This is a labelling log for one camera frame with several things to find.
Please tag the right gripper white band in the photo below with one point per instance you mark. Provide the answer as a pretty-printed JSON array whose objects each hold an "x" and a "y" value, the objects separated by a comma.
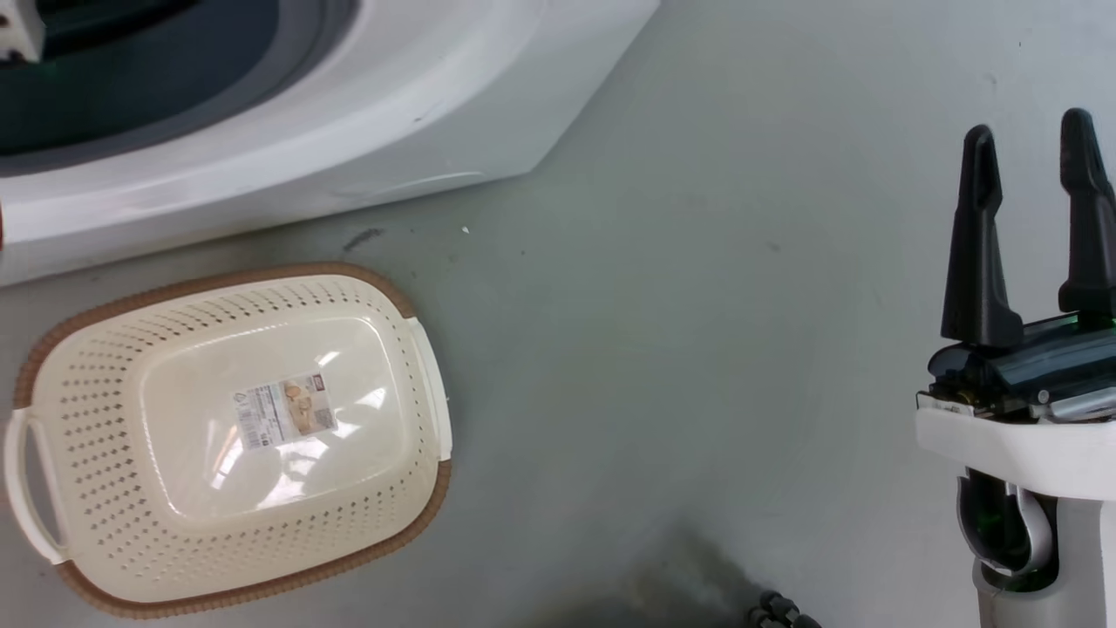
[{"x": 1029, "y": 436}]

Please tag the grey rubber door seal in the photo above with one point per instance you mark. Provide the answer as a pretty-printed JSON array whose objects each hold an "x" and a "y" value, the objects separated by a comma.
[{"x": 307, "y": 42}]

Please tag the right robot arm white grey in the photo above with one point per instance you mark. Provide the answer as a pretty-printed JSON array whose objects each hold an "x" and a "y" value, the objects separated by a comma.
[{"x": 1068, "y": 567}]

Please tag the white washing machine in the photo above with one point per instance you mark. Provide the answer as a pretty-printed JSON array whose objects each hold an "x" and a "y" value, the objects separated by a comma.
[{"x": 453, "y": 113}]

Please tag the cream perforated laundry basket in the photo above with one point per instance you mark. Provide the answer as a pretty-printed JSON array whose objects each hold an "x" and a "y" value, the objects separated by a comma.
[{"x": 122, "y": 392}]

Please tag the dark washing machine drum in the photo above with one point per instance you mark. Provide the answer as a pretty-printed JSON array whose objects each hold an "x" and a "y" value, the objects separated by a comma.
[{"x": 131, "y": 83}]

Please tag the paper label sticker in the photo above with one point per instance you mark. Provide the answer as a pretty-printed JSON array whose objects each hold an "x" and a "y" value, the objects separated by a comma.
[{"x": 286, "y": 412}]

